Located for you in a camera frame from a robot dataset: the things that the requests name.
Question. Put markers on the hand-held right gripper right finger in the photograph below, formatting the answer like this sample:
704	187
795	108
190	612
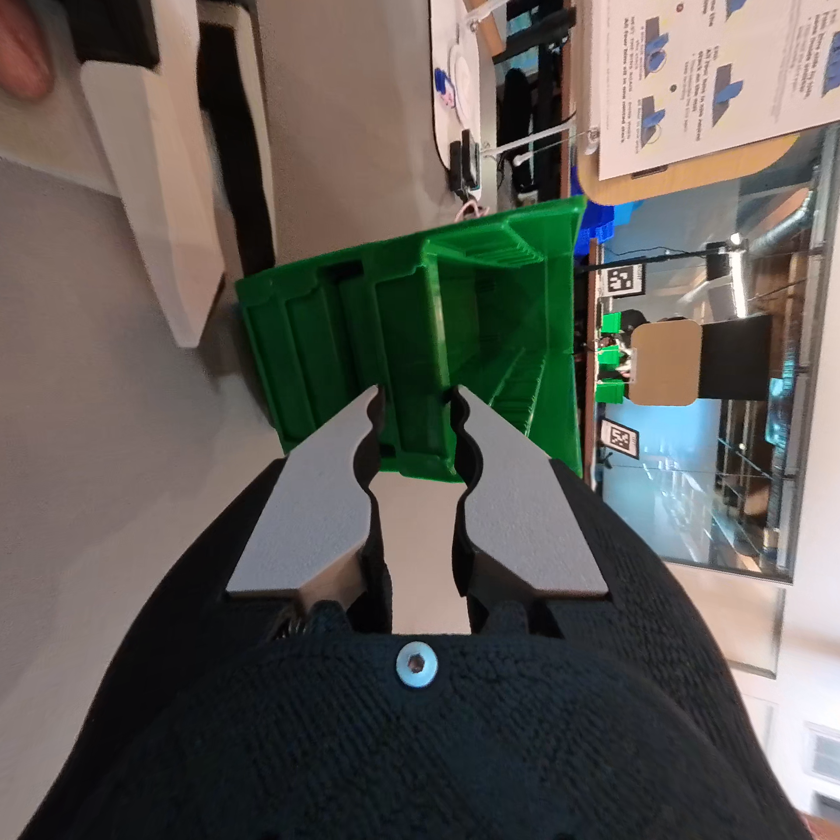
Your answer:
531	525

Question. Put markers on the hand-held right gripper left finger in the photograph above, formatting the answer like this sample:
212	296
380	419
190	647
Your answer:
302	525

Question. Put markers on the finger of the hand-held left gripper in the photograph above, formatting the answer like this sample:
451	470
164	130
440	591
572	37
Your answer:
157	197
239	131

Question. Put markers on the person's left hand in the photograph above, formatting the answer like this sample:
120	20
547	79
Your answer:
23	46

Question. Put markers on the black white marker sign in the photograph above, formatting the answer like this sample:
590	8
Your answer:
625	280
619	438

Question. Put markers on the small green shelf bin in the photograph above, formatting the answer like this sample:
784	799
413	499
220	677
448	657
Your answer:
608	357
612	322
609	391

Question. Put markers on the glass partition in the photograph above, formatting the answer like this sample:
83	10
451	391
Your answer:
689	492

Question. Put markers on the small blue white device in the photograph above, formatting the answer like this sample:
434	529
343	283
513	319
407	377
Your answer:
443	82

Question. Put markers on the brown rounded board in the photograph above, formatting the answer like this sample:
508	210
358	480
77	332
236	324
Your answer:
663	361

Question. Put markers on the flat black device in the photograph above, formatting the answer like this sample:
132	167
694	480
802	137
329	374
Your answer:
455	164

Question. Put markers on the white round disc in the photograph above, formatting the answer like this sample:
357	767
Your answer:
466	85

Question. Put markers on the small black blue device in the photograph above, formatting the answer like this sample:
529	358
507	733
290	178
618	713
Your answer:
472	161

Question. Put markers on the white tray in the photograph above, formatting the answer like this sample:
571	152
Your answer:
487	79

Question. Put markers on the black flat panel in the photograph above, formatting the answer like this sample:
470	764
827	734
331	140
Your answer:
735	358

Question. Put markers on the blue plastic bin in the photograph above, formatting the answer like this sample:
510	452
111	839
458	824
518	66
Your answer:
600	226

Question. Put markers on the silver air duct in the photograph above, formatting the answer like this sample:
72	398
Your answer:
781	226

